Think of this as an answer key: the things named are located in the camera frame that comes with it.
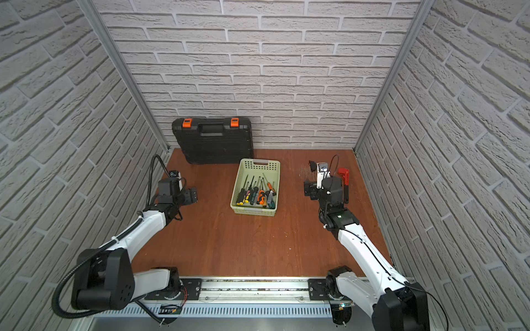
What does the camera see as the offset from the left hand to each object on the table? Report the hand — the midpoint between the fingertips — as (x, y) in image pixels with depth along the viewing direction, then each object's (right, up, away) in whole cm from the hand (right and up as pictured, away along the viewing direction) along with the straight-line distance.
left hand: (186, 187), depth 89 cm
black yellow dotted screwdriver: (+23, -4, +9) cm, 25 cm away
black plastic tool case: (+10, +22, +7) cm, 25 cm away
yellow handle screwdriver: (+35, -8, +6) cm, 36 cm away
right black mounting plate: (+55, -36, -15) cm, 67 cm away
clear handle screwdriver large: (+35, -3, +10) cm, 36 cm away
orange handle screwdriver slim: (+32, -4, +9) cm, 34 cm away
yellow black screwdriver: (+27, 0, +15) cm, 30 cm away
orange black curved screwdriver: (+37, -1, +14) cm, 39 cm away
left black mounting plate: (+8, -36, -15) cm, 40 cm away
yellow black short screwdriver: (+26, -5, +6) cm, 27 cm away
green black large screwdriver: (+38, -9, +4) cm, 39 cm away
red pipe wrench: (+77, +5, +18) cm, 79 cm away
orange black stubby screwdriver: (+31, -6, +7) cm, 32 cm away
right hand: (+58, +5, -8) cm, 59 cm away
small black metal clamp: (+61, +10, +21) cm, 65 cm away
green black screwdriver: (+28, -3, +9) cm, 29 cm away
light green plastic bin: (+29, +8, +18) cm, 35 cm away
